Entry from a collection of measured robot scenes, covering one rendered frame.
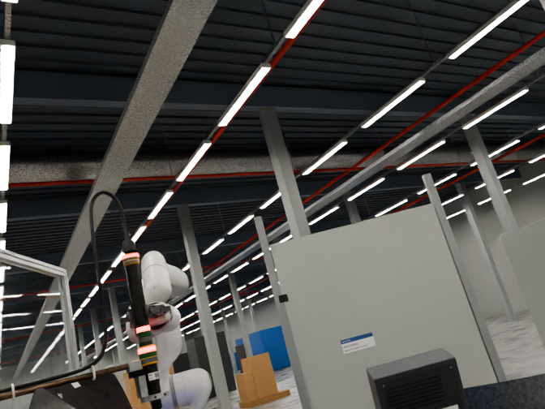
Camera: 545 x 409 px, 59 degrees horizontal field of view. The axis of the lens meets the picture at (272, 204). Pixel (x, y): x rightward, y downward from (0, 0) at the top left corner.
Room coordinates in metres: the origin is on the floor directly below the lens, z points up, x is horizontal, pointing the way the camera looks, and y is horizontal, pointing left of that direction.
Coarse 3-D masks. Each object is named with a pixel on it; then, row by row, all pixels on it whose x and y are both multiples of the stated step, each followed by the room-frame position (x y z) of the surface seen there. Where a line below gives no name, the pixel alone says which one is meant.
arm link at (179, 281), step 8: (144, 256) 1.70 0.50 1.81; (152, 256) 1.69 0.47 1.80; (160, 256) 1.70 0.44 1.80; (144, 264) 1.67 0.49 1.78; (152, 264) 1.64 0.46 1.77; (160, 264) 1.65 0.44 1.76; (168, 272) 1.79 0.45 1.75; (176, 272) 1.84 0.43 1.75; (176, 280) 1.82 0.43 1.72; (184, 280) 1.86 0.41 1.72; (176, 288) 1.85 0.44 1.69; (184, 288) 1.87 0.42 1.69; (176, 296) 1.89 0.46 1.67
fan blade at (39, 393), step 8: (40, 392) 0.92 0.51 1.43; (48, 392) 0.94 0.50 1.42; (32, 400) 0.90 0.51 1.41; (40, 400) 0.91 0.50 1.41; (48, 400) 0.93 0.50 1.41; (56, 400) 0.94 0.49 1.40; (32, 408) 0.89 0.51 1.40; (40, 408) 0.90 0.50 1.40; (48, 408) 0.92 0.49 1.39; (56, 408) 0.93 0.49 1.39; (64, 408) 0.95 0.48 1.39; (72, 408) 0.97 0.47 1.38
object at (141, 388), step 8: (128, 368) 1.19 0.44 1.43; (136, 368) 1.19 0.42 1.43; (128, 376) 1.21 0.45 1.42; (136, 376) 1.19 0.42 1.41; (144, 376) 1.20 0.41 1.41; (136, 384) 1.21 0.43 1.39; (144, 384) 1.20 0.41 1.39; (144, 392) 1.20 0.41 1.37; (168, 392) 1.22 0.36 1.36; (144, 400) 1.20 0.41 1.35; (152, 400) 1.19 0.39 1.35
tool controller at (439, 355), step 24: (408, 360) 1.62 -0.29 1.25; (432, 360) 1.57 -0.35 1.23; (456, 360) 1.56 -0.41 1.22; (384, 384) 1.55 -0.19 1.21; (408, 384) 1.55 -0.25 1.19; (432, 384) 1.56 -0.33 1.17; (456, 384) 1.57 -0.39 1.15; (384, 408) 1.57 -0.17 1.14; (408, 408) 1.57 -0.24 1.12; (432, 408) 1.58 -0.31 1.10; (456, 408) 1.59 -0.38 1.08
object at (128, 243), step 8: (128, 232) 1.22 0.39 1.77; (128, 240) 1.22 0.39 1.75; (128, 248) 1.21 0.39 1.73; (144, 368) 1.21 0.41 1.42; (152, 368) 1.21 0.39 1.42; (152, 376) 1.21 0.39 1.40; (152, 384) 1.21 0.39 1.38; (152, 392) 1.21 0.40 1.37; (160, 392) 1.22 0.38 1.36; (160, 400) 1.22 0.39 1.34; (152, 408) 1.22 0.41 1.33; (160, 408) 1.22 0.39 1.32
